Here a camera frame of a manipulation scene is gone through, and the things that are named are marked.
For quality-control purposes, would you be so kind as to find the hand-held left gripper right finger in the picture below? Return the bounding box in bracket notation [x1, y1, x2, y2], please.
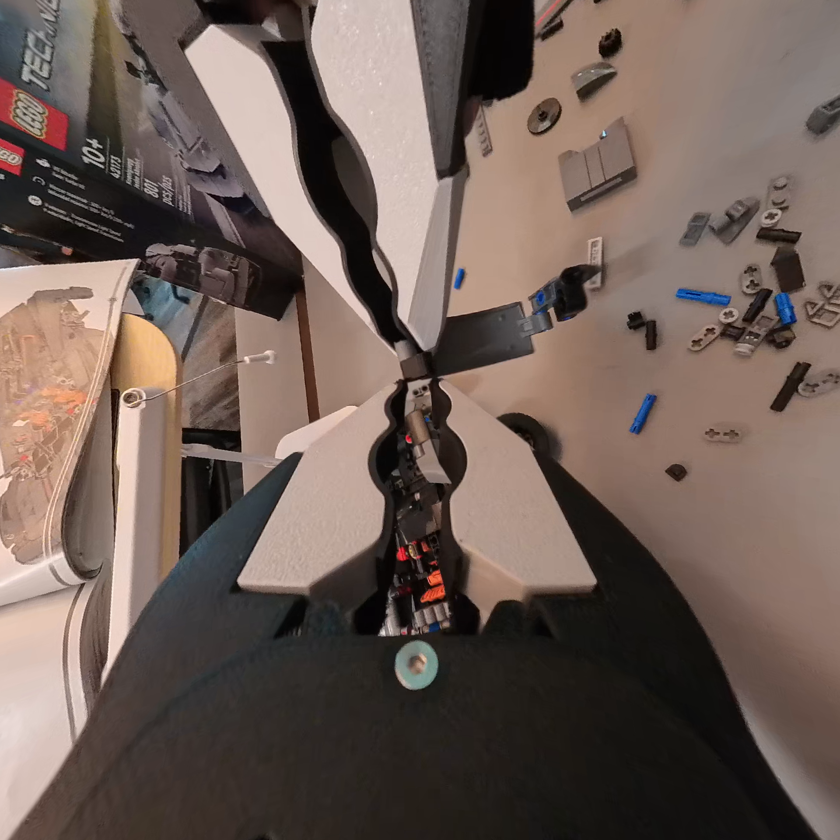
[432, 381, 598, 634]

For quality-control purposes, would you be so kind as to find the grey lego slope brick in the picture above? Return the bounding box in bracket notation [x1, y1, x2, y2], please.
[806, 94, 840, 137]

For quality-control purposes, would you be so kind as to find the black shelf unit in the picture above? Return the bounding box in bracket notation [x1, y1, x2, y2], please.
[178, 427, 245, 549]

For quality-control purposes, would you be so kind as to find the white tipped cord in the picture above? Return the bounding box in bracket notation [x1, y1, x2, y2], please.
[121, 351, 278, 408]

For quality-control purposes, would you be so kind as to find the grey lego bracket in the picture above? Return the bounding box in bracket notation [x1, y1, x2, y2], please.
[709, 197, 761, 245]

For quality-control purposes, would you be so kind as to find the grey lego panel assembly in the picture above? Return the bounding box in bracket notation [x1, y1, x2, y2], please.
[558, 117, 639, 213]

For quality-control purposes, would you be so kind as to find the lego instruction booklet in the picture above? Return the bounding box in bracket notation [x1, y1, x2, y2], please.
[0, 259, 142, 608]

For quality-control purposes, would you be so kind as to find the grey curved lego slope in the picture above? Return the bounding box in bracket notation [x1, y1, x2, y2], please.
[571, 61, 620, 101]

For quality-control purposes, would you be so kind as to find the black lego set box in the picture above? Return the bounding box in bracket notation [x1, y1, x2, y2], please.
[0, 0, 306, 322]

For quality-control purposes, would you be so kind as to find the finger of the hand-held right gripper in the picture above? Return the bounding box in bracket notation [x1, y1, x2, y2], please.
[184, 25, 399, 360]
[307, 0, 471, 353]

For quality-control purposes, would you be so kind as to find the cluster of small lego connectors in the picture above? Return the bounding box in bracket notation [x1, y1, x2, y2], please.
[686, 246, 840, 358]

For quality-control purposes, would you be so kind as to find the grey lego car model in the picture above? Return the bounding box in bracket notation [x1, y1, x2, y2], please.
[377, 381, 555, 636]

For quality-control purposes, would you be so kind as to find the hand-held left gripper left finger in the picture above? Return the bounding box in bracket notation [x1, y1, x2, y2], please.
[236, 382, 406, 634]

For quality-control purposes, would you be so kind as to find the white book stand ledge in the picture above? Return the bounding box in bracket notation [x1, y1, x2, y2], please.
[98, 387, 185, 697]

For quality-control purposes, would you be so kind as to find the dark grey lego fender assembly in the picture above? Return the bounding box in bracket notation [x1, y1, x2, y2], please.
[397, 264, 595, 382]

